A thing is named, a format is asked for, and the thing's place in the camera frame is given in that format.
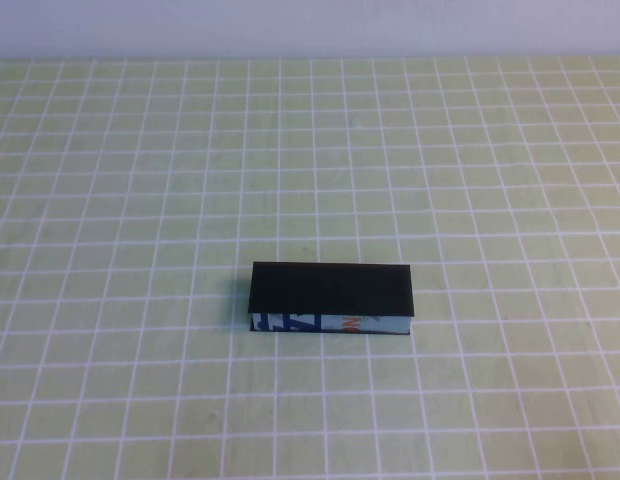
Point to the black lidded printed glasses case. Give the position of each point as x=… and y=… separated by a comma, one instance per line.
x=330, y=292

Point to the green white-grid tablecloth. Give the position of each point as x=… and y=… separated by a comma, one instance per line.
x=140, y=200

